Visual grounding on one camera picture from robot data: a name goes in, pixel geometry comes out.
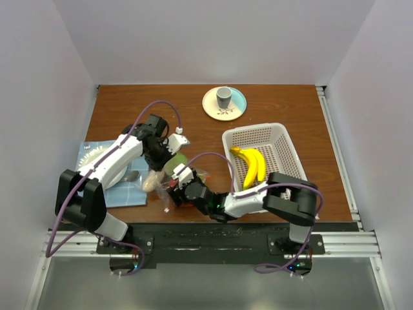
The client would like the clear orange zip bag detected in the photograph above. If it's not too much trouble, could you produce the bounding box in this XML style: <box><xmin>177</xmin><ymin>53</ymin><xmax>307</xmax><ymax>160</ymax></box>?
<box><xmin>141</xmin><ymin>152</ymin><xmax>212</xmax><ymax>214</ymax></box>

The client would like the yellow fake banana bunch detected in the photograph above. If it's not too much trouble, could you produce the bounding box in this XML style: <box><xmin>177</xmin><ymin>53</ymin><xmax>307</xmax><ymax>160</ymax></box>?
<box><xmin>230</xmin><ymin>146</ymin><xmax>267</xmax><ymax>190</ymax></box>

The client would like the red fake apple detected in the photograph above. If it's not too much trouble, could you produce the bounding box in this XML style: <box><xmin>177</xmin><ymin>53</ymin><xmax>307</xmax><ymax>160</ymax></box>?
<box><xmin>169</xmin><ymin>180</ymin><xmax>179</xmax><ymax>188</ymax></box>

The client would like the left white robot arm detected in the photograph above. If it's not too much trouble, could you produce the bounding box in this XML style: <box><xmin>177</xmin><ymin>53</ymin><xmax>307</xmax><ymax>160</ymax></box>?
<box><xmin>52</xmin><ymin>114</ymin><xmax>188</xmax><ymax>253</ymax></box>

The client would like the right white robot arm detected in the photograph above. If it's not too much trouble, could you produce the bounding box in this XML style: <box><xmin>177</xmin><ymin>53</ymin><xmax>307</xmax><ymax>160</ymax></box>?
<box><xmin>166</xmin><ymin>172</ymin><xmax>323</xmax><ymax>254</ymax></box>

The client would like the green fake cabbage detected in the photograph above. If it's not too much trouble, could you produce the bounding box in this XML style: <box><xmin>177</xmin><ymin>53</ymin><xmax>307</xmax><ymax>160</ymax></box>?
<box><xmin>163</xmin><ymin>152</ymin><xmax>188</xmax><ymax>176</ymax></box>

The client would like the white fake garlic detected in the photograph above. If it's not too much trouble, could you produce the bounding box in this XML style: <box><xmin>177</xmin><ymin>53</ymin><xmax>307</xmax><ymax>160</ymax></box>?
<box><xmin>141</xmin><ymin>170</ymin><xmax>165</xmax><ymax>192</ymax></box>

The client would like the metal spoon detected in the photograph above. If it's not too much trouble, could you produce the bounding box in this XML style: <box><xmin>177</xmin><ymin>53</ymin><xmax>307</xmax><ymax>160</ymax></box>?
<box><xmin>123</xmin><ymin>170</ymin><xmax>139</xmax><ymax>182</ymax></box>

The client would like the blue checked cloth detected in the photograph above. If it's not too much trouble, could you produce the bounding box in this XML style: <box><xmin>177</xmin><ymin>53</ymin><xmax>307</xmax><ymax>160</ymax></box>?
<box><xmin>77</xmin><ymin>140</ymin><xmax>148</xmax><ymax>208</ymax></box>

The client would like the white bowl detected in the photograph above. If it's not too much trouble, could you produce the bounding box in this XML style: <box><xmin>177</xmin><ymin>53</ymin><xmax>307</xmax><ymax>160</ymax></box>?
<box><xmin>76</xmin><ymin>148</ymin><xmax>127</xmax><ymax>189</ymax></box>

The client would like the grey ceramic cup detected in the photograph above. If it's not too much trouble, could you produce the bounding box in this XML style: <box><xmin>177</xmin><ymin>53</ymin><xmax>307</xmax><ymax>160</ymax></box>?
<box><xmin>216</xmin><ymin>87</ymin><xmax>232</xmax><ymax>109</ymax></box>

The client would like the white plastic basket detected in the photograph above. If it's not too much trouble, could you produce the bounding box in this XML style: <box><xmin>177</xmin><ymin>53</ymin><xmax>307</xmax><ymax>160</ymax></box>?
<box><xmin>222</xmin><ymin>123</ymin><xmax>307</xmax><ymax>192</ymax></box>

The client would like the pastel ceramic plate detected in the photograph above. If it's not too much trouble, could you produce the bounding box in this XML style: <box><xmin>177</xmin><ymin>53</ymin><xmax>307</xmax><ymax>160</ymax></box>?
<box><xmin>202</xmin><ymin>87</ymin><xmax>247</xmax><ymax>121</ymax></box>

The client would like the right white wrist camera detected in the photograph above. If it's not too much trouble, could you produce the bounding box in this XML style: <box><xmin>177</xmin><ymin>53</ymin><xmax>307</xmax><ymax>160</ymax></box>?
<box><xmin>172</xmin><ymin>163</ymin><xmax>194</xmax><ymax>189</ymax></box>

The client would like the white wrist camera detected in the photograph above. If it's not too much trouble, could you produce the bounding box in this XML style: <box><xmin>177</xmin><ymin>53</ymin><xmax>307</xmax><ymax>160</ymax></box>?
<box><xmin>172</xmin><ymin>163</ymin><xmax>194</xmax><ymax>189</ymax></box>
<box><xmin>167</xmin><ymin>133</ymin><xmax>190</xmax><ymax>154</ymax></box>

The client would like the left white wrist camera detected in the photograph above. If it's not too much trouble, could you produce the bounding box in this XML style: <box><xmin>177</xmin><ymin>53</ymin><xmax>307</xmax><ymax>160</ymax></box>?
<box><xmin>167</xmin><ymin>133</ymin><xmax>190</xmax><ymax>154</ymax></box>

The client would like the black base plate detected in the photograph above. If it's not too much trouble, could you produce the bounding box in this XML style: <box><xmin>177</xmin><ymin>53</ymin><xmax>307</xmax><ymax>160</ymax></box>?
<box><xmin>56</xmin><ymin>221</ymin><xmax>359</xmax><ymax>275</ymax></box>

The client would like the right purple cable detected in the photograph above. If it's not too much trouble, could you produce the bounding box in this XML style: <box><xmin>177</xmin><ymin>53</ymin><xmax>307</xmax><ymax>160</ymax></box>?
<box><xmin>179</xmin><ymin>152</ymin><xmax>324</xmax><ymax>275</ymax></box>

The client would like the purple cable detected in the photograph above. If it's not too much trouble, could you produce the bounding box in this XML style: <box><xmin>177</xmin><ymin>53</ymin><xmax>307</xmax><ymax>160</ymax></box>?
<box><xmin>179</xmin><ymin>152</ymin><xmax>324</xmax><ymax>275</ymax></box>
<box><xmin>45</xmin><ymin>100</ymin><xmax>184</xmax><ymax>276</ymax></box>

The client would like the aluminium frame rail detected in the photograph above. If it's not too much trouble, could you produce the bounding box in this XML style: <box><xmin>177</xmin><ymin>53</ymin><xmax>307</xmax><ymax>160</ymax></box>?
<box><xmin>55</xmin><ymin>232</ymin><xmax>381</xmax><ymax>259</ymax></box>

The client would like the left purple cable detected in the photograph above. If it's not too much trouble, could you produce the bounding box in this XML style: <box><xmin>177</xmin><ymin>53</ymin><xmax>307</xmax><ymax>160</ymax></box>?
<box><xmin>45</xmin><ymin>100</ymin><xmax>184</xmax><ymax>276</ymax></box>

